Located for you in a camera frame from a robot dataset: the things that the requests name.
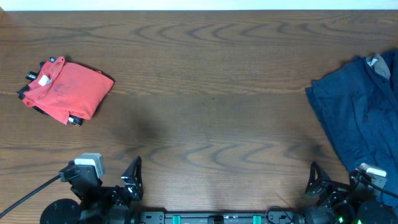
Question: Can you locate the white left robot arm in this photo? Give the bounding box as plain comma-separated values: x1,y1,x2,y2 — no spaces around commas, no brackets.
40,153,144,224

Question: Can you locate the folded black printed t-shirt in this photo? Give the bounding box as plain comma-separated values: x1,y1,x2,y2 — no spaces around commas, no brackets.
17,57,83,126

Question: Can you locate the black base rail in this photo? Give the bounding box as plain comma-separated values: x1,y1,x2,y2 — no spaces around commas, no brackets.
137,207,297,224

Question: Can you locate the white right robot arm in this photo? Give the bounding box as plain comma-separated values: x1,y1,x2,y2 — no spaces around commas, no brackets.
294,162,397,224

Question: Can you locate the orange printed t-shirt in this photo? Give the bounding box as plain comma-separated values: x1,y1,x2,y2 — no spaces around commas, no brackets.
22,56,114,124

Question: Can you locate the navy blue garment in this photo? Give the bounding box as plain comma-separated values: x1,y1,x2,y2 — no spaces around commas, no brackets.
305,49,397,194

